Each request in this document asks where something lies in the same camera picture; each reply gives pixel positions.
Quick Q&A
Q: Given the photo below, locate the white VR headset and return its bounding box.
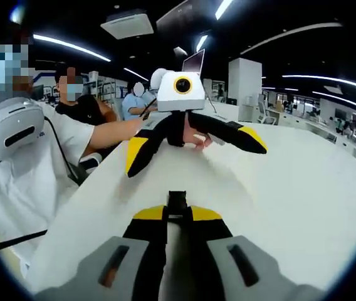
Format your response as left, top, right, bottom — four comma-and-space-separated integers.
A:
0, 97, 46, 162

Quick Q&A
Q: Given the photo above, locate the black plastic buckle part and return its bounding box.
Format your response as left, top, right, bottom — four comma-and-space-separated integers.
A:
169, 190, 187, 204

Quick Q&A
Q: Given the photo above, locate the linear ceiling light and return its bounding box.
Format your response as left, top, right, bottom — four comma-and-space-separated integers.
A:
283, 74, 356, 95
33, 33, 112, 62

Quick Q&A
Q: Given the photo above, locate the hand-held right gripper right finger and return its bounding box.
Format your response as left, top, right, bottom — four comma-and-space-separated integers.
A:
187, 205, 291, 301

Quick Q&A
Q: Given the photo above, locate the ceiling air conditioner unit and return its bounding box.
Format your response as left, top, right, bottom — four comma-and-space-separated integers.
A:
100, 11, 155, 40

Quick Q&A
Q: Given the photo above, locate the black chest device cable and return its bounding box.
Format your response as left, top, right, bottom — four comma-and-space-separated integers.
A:
43, 115, 83, 186

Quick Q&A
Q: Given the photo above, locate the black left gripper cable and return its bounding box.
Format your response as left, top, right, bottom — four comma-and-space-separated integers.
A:
139, 97, 159, 122

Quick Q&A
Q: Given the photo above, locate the black strap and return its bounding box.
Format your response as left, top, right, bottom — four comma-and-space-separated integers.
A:
0, 228, 49, 251

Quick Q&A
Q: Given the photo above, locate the operator in white shirt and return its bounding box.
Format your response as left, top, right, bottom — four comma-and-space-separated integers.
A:
0, 84, 96, 283

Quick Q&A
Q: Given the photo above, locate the white square pillar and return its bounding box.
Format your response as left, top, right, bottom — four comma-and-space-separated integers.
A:
228, 58, 263, 123

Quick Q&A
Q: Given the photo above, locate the person's left hand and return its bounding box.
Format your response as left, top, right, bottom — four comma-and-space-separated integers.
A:
182, 129, 213, 151

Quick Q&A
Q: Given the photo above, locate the white office chair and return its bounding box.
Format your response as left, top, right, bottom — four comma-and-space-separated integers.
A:
257, 102, 275, 125

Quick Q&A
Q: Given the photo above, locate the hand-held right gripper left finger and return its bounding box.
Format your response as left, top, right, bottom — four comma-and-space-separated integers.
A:
77, 204, 169, 301

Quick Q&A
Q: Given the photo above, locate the white chair armrest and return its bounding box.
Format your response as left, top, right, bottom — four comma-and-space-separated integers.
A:
78, 152, 103, 175

